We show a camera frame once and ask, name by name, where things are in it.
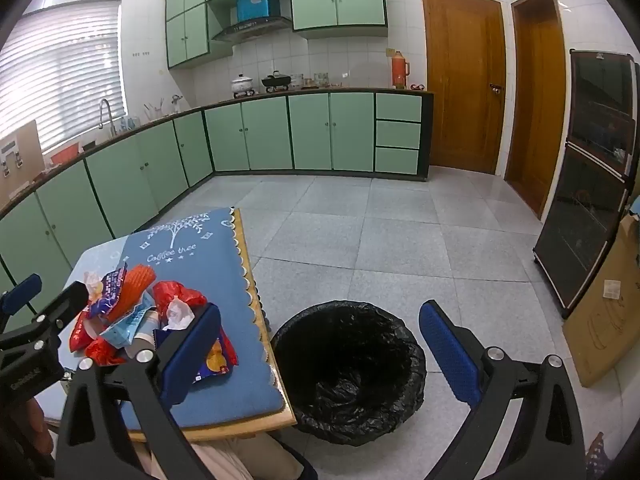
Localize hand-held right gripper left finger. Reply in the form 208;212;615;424
52;304;223;480

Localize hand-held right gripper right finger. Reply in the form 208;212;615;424
419;300;587;480

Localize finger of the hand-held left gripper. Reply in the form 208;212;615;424
0;273;43;317
0;281;90;352

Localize orange and blue snack packet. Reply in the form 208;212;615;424
192;332;240;383

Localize white tissue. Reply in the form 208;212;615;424
161;297;195;332

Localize purple snack packet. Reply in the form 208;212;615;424
87;262;130;318

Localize light blue snack wrapper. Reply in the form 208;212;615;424
99;292;156;348

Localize red snack wrapper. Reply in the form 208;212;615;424
85;337;128;366

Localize red plastic bag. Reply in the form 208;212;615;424
151;281;208;321

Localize orange foam fruit net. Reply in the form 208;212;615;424
112;264;156;321

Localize black lined waste bin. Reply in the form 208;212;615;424
270;300;427;447

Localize person's left hand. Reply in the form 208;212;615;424
22;399;55;462

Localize dark blue table mat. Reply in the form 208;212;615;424
117;207;288;431

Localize wooden table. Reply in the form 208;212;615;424
125;208;296;443

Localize person's leg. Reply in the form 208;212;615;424
132;432;306;480

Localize red basin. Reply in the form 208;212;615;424
50;142;81;165

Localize cardboard box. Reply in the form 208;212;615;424
562;217;640;388

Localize black glass cabinet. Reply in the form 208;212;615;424
532;49;640;321

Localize steel faucet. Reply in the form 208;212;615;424
98;98;117;137

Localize white window blinds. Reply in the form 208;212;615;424
0;0;128;156

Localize green base cabinets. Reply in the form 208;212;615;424
0;87;435;311

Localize plain wooden door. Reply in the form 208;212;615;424
504;0;568;221

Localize black pan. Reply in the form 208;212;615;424
261;71;291;92

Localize orange thermos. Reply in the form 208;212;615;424
391;50;411;88

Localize range hood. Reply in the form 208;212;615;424
210;16;293;43

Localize blue box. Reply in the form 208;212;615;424
236;0;273;20

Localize wooden door with handle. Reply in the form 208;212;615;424
421;0;505;176

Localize green wall cabinets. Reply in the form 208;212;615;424
165;0;389;70

